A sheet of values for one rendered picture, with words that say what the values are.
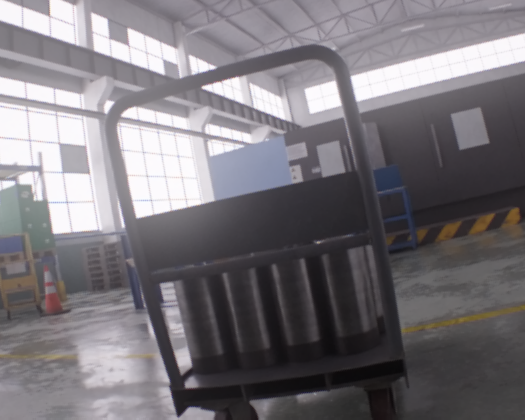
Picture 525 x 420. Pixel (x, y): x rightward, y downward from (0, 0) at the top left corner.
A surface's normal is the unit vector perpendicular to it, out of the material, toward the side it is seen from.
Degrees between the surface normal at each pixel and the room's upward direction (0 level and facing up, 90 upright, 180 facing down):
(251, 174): 86
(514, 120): 86
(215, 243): 98
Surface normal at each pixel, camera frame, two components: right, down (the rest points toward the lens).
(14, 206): -0.37, 0.00
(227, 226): -0.18, 0.10
